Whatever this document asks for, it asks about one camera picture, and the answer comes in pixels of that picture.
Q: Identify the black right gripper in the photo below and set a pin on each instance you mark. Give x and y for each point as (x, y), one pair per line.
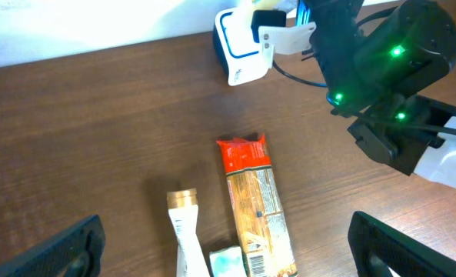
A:
(336, 36)

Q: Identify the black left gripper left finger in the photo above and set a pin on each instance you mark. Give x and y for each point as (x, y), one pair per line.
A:
(75, 251)

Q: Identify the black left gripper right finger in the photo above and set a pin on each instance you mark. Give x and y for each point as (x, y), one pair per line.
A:
(379, 250)

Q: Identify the orange spaghetti packet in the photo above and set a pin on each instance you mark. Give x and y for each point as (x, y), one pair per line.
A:
(259, 217)

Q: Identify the white tube with gold cap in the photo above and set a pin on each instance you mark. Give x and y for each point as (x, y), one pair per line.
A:
(183, 212)

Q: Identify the green tissue packet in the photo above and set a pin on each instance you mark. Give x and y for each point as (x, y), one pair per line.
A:
(227, 262)

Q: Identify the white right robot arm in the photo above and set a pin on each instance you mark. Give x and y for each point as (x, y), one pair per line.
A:
(378, 79)

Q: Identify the white barcode scanner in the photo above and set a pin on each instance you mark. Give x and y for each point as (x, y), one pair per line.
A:
(239, 55)

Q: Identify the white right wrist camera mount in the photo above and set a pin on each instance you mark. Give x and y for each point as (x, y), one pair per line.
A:
(272, 36)

